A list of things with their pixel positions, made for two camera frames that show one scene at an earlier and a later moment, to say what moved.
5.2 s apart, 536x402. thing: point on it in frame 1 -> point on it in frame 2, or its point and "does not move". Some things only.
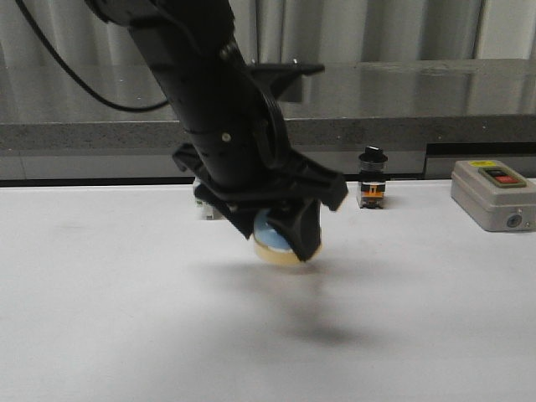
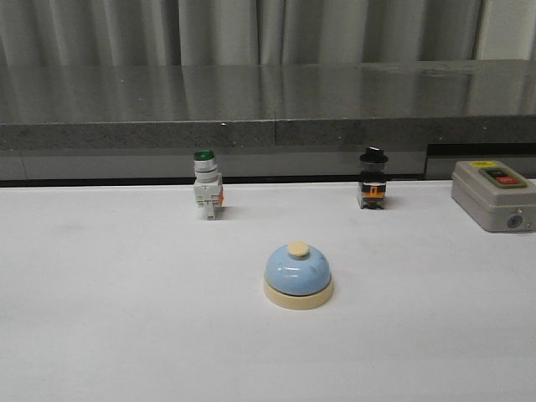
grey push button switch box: (497, 198) does not move
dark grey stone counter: (425, 115) does not move
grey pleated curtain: (319, 32) does not move
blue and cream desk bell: (270, 244) -> (296, 278)
